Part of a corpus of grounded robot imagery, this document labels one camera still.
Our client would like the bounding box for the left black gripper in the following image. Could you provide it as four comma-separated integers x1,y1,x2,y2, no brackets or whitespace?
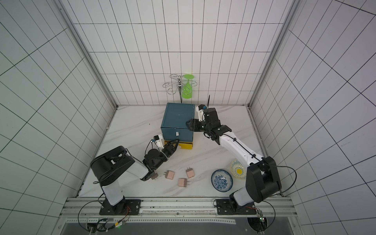
153,138,180,169

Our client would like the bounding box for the teal drawer cabinet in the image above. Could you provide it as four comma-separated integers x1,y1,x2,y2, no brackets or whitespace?
161,103,195,143

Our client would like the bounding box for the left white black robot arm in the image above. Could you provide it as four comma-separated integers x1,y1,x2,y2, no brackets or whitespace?
90,139,180,215

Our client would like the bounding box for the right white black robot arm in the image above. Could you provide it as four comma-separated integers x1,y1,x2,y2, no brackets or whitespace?
186,105,282,214

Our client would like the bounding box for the yellow bottom drawer box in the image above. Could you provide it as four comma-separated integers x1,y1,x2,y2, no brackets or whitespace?
164,141,193,150

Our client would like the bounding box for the pink brown plug left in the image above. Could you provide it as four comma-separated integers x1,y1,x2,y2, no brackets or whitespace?
151,172,159,180

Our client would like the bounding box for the silver glass holder stand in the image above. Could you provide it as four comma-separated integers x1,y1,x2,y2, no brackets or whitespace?
163,74,183,103

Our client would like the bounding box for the blue white patterned bowl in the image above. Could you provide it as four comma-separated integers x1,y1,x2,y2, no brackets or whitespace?
211,169,233,193

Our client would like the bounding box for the yellow patterned bowl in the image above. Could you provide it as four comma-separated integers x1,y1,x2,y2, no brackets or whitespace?
230,159,246,180

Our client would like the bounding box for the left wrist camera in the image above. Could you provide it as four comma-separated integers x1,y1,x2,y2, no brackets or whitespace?
153,134,165,150

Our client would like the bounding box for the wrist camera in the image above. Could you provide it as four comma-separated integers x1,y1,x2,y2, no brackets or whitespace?
195,104,207,121
153,134,165,150

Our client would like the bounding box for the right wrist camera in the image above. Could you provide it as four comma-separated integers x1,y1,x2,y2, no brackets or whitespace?
195,104,207,121

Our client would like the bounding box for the aluminium mounting rail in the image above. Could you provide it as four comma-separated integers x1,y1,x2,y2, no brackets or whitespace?
58,197,297,227

